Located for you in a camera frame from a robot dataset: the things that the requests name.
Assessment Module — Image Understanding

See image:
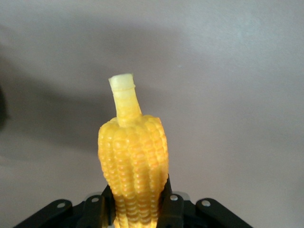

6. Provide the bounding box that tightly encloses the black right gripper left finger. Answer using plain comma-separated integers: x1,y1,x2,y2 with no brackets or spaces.
83,183,115,227

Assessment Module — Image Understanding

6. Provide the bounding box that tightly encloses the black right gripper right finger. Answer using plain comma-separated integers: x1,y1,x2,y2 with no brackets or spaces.
158,174,185,226

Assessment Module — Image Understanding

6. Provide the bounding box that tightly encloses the yellow corn cob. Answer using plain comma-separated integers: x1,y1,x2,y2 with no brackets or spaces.
97,73,169,228

